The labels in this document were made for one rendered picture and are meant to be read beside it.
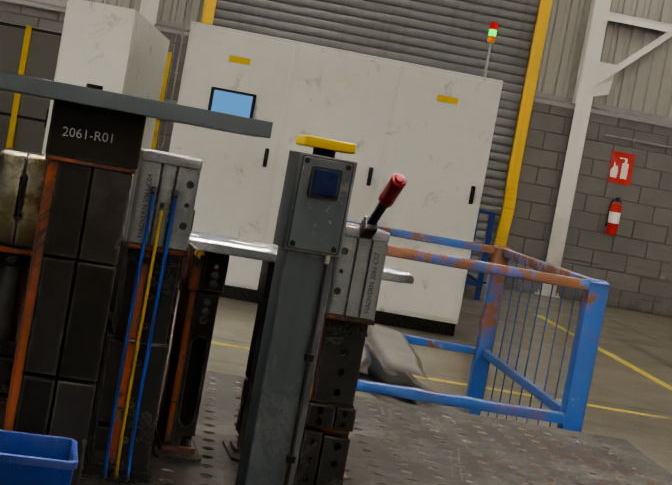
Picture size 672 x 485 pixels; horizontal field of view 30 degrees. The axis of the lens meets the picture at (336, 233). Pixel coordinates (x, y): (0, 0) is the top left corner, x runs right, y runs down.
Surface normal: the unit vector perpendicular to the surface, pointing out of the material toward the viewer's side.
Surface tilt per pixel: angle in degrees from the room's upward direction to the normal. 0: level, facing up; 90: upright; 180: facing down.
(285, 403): 90
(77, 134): 90
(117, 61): 90
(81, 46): 90
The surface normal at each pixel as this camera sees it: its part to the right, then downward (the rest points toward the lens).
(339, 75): 0.10, 0.07
